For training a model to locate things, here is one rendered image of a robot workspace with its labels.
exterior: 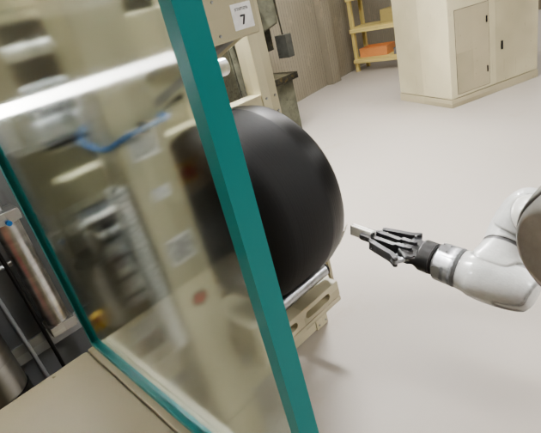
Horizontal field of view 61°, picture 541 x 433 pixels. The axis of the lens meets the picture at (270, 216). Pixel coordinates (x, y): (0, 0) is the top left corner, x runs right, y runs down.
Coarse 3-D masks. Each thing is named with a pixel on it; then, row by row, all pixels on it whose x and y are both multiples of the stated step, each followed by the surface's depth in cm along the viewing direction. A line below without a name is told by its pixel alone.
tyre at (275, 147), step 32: (256, 128) 123; (288, 128) 126; (256, 160) 116; (288, 160) 120; (320, 160) 125; (256, 192) 115; (288, 192) 116; (320, 192) 123; (288, 224) 117; (320, 224) 124; (288, 256) 121; (320, 256) 131; (288, 288) 130
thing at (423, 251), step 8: (416, 240) 111; (400, 248) 109; (416, 248) 109; (424, 248) 105; (432, 248) 104; (400, 256) 109; (408, 256) 107; (416, 256) 105; (424, 256) 104; (416, 264) 106; (424, 264) 104
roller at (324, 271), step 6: (318, 270) 149; (324, 270) 150; (312, 276) 147; (318, 276) 148; (324, 276) 150; (306, 282) 145; (312, 282) 146; (318, 282) 149; (300, 288) 144; (306, 288) 145; (288, 294) 141; (294, 294) 142; (300, 294) 143; (288, 300) 140; (294, 300) 141; (288, 306) 140
